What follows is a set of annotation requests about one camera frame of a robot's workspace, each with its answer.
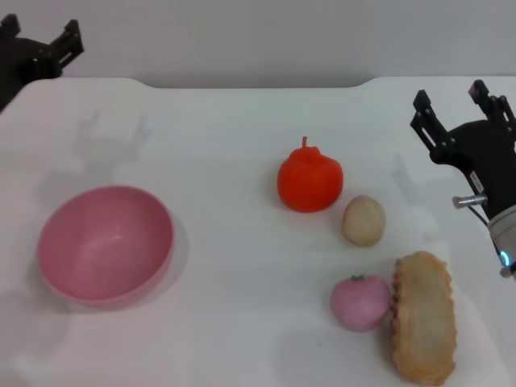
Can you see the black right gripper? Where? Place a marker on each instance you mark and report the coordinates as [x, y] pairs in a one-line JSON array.
[[488, 157]]

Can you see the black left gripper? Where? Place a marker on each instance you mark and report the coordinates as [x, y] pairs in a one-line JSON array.
[[24, 60]]

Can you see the orange toy fruit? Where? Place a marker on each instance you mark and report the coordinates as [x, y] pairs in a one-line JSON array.
[[310, 181]]

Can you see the pink plastic bowl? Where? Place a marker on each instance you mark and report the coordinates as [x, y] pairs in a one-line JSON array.
[[105, 246]]

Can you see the beige toy potato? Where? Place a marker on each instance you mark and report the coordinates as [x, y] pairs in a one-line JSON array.
[[363, 221]]

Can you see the golden fried pastry toy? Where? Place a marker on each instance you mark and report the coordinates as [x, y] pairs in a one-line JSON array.
[[423, 322]]

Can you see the pink toy peach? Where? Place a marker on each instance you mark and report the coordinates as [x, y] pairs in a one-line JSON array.
[[359, 303]]

